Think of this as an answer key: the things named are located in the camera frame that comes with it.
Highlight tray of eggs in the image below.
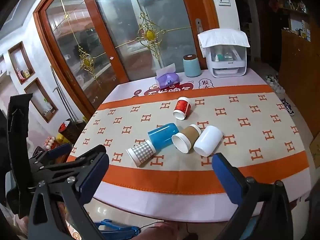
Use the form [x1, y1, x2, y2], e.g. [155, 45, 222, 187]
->
[44, 136, 60, 148]

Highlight dark sneaker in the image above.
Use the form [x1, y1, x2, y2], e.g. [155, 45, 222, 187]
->
[280, 98, 295, 115]

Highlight grey checked paper cup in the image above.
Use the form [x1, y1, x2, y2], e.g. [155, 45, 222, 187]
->
[126, 140, 157, 167]

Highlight pink printed table cover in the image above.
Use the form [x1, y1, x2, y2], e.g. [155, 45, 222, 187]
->
[94, 69, 312, 223]

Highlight white shoes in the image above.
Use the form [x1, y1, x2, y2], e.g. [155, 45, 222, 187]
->
[265, 74, 285, 93]

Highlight purple tissue pack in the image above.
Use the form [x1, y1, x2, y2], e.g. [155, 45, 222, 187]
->
[155, 64, 180, 88]

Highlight blue cup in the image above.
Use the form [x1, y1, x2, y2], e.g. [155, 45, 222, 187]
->
[147, 123, 179, 150]

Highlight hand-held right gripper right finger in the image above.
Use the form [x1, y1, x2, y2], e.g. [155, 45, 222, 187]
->
[212, 152, 293, 240]

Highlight white countertop appliance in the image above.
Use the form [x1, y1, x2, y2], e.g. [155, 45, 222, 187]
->
[205, 44, 247, 78]

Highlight dark woven waste basket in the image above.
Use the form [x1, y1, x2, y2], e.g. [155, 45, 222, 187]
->
[58, 120, 87, 144]

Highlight long metal door handle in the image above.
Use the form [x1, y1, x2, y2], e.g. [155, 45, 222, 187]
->
[51, 66, 75, 123]

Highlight white cup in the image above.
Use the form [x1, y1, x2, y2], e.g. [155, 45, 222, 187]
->
[193, 125, 223, 156]

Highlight shelf with bottles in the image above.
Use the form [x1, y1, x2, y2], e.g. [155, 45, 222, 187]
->
[274, 0, 320, 42]

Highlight blue clamp tool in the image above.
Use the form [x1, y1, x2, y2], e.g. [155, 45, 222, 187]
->
[94, 219, 142, 240]

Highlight red paper cup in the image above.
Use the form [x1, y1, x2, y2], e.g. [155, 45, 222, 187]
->
[173, 96, 192, 120]

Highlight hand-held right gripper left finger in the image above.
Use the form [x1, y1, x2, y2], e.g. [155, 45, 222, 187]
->
[27, 152, 110, 240]

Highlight wooden cabinet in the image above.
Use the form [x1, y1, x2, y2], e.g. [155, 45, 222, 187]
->
[278, 29, 320, 140]

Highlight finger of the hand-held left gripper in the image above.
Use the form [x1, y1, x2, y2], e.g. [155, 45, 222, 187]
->
[31, 144, 107, 178]
[29, 143, 72, 165]

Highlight black cable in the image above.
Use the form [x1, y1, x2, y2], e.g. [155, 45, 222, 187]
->
[136, 220, 165, 231]

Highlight teal canister with brown lid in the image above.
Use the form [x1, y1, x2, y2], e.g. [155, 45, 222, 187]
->
[183, 54, 202, 77]

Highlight wooden wall niche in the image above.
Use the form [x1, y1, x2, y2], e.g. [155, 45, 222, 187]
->
[24, 77, 58, 123]
[8, 41, 36, 85]

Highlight white folded cloth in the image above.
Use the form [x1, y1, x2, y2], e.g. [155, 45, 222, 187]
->
[197, 28, 250, 52]

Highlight glass sliding door gold ornament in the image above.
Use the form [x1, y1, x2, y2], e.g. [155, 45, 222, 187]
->
[89, 0, 208, 82]
[45, 0, 130, 108]

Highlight orange and beige patterned tablecloth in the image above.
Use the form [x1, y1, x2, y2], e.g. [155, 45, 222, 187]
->
[66, 84, 310, 195]

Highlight brown paper cup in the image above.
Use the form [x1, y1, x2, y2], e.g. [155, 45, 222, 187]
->
[171, 124, 202, 153]

